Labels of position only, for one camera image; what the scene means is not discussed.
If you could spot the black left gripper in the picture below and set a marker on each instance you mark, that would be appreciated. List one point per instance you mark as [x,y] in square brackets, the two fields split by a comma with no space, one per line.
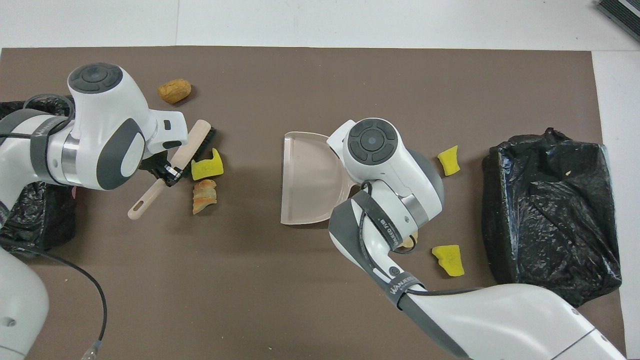
[152,165]

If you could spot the large notched yellow sponge piece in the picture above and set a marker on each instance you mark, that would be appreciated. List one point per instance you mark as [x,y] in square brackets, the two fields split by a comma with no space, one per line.
[206,167]

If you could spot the beige brush with black bristles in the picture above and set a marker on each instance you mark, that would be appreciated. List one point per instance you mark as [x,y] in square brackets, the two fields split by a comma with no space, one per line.
[192,145]

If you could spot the golden flaky pastry piece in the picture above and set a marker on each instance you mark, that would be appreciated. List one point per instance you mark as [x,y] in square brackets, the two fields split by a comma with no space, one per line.
[205,196]

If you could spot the brown fried nugget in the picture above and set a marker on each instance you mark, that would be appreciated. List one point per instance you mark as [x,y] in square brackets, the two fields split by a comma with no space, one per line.
[174,91]

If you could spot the beige plastic dustpan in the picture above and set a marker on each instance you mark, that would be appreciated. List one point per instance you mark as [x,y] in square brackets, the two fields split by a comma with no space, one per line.
[305,180]

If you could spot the pale chip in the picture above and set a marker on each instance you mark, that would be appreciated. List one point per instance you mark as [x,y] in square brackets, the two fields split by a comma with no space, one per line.
[410,243]

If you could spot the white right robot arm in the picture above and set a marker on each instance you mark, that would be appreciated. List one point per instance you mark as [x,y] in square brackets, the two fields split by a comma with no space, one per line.
[500,320]

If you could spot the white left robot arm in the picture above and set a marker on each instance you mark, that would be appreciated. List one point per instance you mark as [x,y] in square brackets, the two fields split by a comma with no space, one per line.
[110,115]

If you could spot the black trash bag over pink bin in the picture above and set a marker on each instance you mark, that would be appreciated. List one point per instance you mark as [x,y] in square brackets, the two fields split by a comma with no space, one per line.
[40,215]

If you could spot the black trash bag liner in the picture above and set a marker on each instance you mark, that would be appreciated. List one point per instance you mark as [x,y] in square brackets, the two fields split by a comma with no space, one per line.
[560,225]

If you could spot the pale blue plastic bin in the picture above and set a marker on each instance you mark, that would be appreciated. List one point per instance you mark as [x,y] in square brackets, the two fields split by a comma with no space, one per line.
[605,155]

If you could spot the brown table mat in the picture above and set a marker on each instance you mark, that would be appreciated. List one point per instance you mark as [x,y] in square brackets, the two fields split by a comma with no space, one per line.
[300,85]

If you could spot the dark ribbed panel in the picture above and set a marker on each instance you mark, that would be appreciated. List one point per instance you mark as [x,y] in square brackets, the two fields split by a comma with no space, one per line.
[625,12]

